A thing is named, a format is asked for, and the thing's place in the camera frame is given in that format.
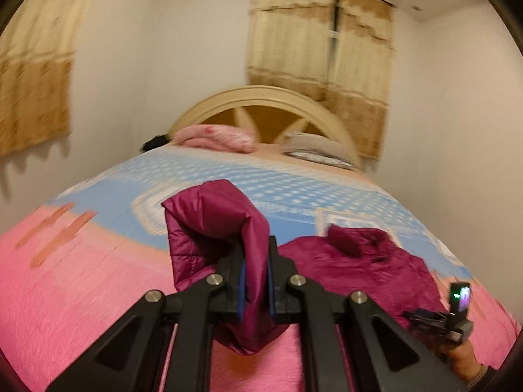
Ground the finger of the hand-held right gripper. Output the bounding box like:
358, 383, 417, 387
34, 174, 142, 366
402, 309, 449, 331

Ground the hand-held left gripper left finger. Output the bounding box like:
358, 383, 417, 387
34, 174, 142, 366
45, 246, 248, 392

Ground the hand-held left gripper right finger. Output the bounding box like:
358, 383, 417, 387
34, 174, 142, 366
267, 235, 467, 392

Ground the magenta puffer jacket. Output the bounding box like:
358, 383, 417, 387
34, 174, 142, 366
161, 179, 451, 356

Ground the person's right hand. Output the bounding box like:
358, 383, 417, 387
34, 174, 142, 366
439, 340, 491, 392

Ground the metal wrist band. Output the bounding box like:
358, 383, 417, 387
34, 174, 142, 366
465, 364, 491, 391

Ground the pink and blue printed blanket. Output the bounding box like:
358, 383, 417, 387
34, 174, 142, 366
0, 145, 523, 392

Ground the grey pillow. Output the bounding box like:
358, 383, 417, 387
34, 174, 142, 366
282, 131, 357, 169

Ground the pink pillow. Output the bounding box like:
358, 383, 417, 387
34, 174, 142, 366
172, 124, 257, 155

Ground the black fluffy object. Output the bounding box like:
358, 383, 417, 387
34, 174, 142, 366
140, 134, 173, 154

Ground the cream arched wooden headboard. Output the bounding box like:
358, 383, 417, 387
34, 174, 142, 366
168, 85, 362, 167

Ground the beige curtain with dark gap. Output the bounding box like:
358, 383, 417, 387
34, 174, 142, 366
245, 0, 398, 161

